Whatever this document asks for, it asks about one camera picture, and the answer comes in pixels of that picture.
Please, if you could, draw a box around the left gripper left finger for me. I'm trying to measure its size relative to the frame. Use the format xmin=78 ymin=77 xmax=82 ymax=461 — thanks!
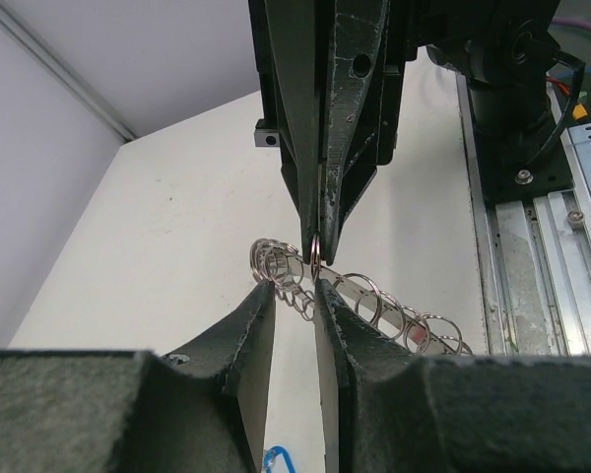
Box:
xmin=0 ymin=281 xmax=276 ymax=472

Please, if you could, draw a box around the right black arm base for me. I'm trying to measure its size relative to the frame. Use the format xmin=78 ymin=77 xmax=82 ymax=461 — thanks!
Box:
xmin=466 ymin=80 xmax=572 ymax=204

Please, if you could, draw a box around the metal disc with keyrings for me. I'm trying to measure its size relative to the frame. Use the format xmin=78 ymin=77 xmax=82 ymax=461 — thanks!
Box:
xmin=249 ymin=238 xmax=473 ymax=356

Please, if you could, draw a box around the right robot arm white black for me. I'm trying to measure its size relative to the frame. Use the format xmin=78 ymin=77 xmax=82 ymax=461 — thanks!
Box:
xmin=248 ymin=0 xmax=585 ymax=263

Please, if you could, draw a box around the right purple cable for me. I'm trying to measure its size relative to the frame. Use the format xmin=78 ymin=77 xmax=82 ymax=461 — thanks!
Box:
xmin=551 ymin=16 xmax=591 ymax=40

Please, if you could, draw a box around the aluminium rail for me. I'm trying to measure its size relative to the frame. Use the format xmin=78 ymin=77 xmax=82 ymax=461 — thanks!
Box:
xmin=456 ymin=77 xmax=591 ymax=356

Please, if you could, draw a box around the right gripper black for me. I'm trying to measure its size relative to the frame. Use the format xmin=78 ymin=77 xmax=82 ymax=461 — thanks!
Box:
xmin=248 ymin=1 xmax=424 ymax=263

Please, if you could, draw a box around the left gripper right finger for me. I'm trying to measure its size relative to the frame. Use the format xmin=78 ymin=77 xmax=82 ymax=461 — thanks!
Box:
xmin=314 ymin=279 xmax=591 ymax=472

